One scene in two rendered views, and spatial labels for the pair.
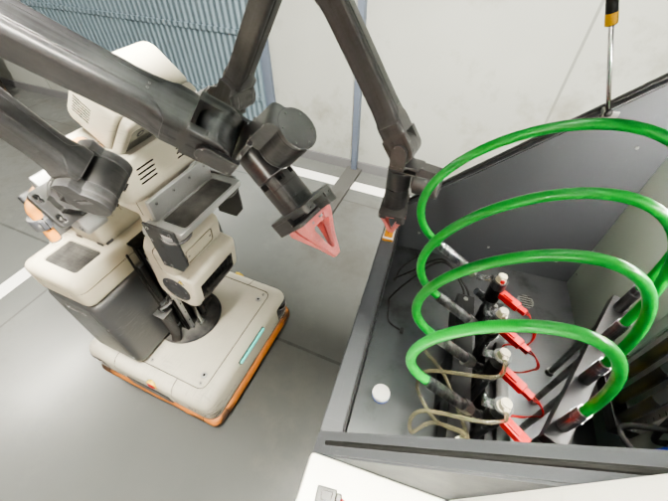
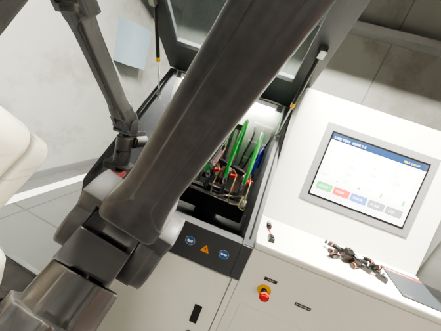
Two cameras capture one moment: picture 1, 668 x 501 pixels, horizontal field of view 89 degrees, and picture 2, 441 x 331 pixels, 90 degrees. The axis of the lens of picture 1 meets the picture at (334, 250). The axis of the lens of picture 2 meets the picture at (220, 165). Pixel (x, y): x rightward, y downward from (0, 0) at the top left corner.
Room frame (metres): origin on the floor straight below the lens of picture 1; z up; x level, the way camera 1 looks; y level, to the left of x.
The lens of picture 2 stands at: (0.49, 0.66, 1.42)
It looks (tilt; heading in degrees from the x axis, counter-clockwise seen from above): 18 degrees down; 258
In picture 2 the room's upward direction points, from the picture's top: 19 degrees clockwise
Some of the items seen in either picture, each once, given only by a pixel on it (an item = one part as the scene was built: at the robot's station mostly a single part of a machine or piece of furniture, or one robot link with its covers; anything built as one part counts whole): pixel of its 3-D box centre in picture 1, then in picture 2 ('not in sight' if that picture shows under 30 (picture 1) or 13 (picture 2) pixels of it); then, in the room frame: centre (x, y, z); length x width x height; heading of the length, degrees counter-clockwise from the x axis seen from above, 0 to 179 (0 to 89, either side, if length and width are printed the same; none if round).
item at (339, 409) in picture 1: (369, 315); (162, 226); (0.47, -0.09, 0.87); 0.62 x 0.04 x 0.16; 162
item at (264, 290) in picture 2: not in sight; (264, 294); (0.06, 0.09, 0.80); 0.05 x 0.04 x 0.05; 162
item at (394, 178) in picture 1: (401, 177); (125, 142); (0.68, -0.16, 1.14); 0.07 x 0.06 x 0.07; 63
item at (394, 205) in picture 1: (396, 197); (121, 157); (0.68, -0.15, 1.08); 0.10 x 0.07 x 0.07; 163
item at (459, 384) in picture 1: (467, 383); (208, 203); (0.29, -0.28, 0.91); 0.34 x 0.10 x 0.15; 162
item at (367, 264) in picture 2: not in sight; (355, 257); (-0.26, 0.05, 1.01); 0.23 x 0.11 x 0.06; 162
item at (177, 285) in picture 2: not in sight; (138, 305); (0.48, -0.07, 0.44); 0.65 x 0.02 x 0.68; 162
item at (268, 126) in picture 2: not in sight; (256, 146); (0.09, -0.49, 1.20); 0.13 x 0.03 x 0.31; 162
